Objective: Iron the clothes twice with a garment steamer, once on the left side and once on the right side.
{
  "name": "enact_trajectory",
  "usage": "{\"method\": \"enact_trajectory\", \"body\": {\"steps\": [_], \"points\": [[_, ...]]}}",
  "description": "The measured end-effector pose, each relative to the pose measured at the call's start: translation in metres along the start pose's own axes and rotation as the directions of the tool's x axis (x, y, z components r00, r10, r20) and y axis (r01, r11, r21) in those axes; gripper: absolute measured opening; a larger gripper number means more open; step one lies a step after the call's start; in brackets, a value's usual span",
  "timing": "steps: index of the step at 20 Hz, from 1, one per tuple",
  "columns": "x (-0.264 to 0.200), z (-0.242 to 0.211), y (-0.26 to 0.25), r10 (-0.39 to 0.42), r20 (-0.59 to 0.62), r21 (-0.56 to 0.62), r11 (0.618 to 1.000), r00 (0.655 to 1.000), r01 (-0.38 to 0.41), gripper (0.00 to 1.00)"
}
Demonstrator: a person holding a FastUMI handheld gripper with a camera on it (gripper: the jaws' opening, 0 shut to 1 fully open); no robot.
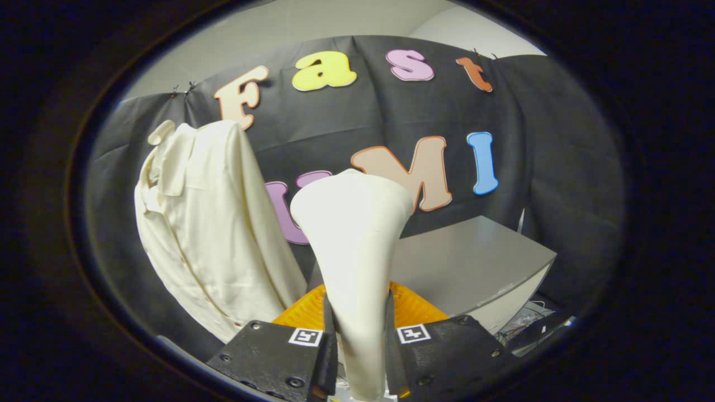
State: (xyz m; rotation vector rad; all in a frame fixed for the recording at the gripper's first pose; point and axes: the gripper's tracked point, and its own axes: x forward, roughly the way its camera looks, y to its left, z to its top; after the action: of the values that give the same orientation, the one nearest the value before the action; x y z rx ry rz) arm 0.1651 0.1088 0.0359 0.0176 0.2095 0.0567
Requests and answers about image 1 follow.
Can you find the black backdrop cloth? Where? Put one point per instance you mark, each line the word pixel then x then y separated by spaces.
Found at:
pixel 558 139

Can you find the white garment steamer head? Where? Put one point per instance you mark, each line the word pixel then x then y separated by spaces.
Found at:
pixel 354 251

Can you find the white cabinet with grey top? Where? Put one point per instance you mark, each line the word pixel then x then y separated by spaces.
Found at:
pixel 469 257

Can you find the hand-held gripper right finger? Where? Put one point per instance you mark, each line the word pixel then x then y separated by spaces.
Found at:
pixel 392 363

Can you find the cream button-up shirt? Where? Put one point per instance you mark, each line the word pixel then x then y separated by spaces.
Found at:
pixel 212 234

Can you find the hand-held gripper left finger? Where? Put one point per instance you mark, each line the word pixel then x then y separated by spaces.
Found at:
pixel 329 365

